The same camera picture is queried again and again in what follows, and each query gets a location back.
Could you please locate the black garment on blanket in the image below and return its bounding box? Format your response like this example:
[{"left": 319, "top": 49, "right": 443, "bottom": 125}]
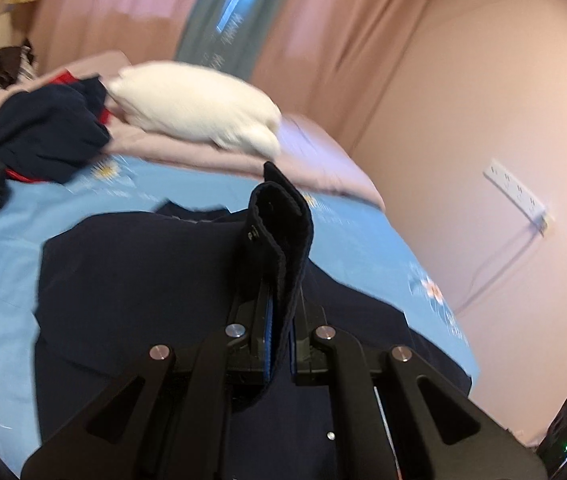
[{"left": 0, "top": 39, "right": 35, "bottom": 89}]

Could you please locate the pink curtain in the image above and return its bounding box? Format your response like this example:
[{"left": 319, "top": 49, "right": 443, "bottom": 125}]
[{"left": 28, "top": 0, "right": 430, "bottom": 148}]

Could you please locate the navy and red clothes pile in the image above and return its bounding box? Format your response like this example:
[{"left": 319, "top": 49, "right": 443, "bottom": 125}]
[{"left": 0, "top": 76, "right": 111, "bottom": 183}]

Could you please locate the white power cable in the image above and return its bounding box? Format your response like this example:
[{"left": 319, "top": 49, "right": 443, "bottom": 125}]
[{"left": 450, "top": 226, "right": 547, "bottom": 316}]

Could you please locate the lilac folded quilt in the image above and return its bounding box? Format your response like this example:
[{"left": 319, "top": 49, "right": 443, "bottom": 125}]
[{"left": 0, "top": 50, "right": 385, "bottom": 210}]

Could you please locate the grey-green curtain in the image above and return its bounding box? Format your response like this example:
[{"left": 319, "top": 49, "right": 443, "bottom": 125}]
[{"left": 174, "top": 0, "right": 284, "bottom": 80}]

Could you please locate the white pillow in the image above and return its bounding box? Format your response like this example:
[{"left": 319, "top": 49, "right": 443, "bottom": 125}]
[{"left": 105, "top": 61, "right": 282, "bottom": 159}]

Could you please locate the light blue floral bedsheet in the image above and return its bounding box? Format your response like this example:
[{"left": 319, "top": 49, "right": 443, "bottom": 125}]
[{"left": 0, "top": 156, "right": 479, "bottom": 472}]

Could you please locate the navy blue jacket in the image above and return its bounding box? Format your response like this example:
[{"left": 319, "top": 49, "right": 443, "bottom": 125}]
[{"left": 22, "top": 164, "right": 469, "bottom": 479}]

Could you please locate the white wall power strip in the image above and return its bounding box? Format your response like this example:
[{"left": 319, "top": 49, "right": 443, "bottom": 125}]
[{"left": 483, "top": 159, "right": 553, "bottom": 236}]

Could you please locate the black device with green light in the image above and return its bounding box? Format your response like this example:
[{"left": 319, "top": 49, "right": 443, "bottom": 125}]
[{"left": 536, "top": 398, "right": 567, "bottom": 477}]

